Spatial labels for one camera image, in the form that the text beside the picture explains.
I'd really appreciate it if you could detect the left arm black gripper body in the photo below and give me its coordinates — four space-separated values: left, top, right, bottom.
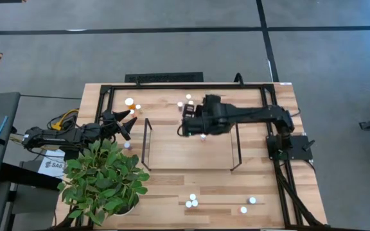
101 110 124 142

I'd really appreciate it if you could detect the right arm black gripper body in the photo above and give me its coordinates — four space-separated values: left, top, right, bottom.
181 117 206 137

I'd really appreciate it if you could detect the black framed clear shelf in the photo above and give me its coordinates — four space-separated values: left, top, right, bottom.
141 117 243 172

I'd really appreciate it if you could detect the green leafy plant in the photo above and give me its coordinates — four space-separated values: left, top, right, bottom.
57 138 150 227

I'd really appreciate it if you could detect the black perforated floor mat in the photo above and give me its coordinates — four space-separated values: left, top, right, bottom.
124 71 204 83

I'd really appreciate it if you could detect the white printed paper sheet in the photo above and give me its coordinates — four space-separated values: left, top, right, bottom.
38 150 66 179

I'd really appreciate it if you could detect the white plant pot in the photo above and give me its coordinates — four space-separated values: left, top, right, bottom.
112 205 137 217

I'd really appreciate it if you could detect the black aluminium rig frame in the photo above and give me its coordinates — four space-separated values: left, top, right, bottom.
53 81 331 231

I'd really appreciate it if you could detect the yellow cable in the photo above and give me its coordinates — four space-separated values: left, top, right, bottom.
50 108 80 132

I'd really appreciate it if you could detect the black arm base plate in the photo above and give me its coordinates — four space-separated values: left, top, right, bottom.
266 134 314 161

